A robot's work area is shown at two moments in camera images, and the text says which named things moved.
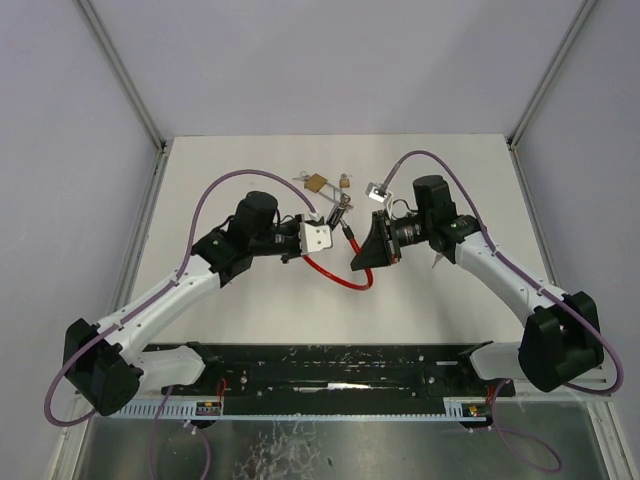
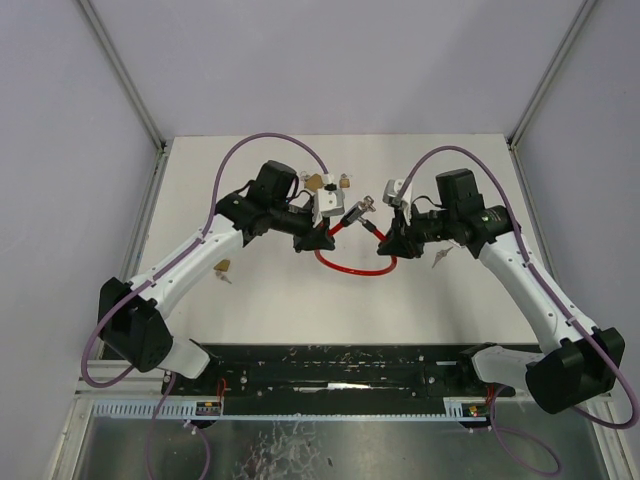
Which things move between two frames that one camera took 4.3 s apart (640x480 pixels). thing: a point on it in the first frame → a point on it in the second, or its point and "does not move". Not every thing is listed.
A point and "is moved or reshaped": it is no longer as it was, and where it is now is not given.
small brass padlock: [344, 182] does not move
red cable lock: [333, 221] → [356, 212]
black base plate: [337, 378] does not move
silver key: [345, 202] is moved or reshaped
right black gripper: [388, 238] → [400, 235]
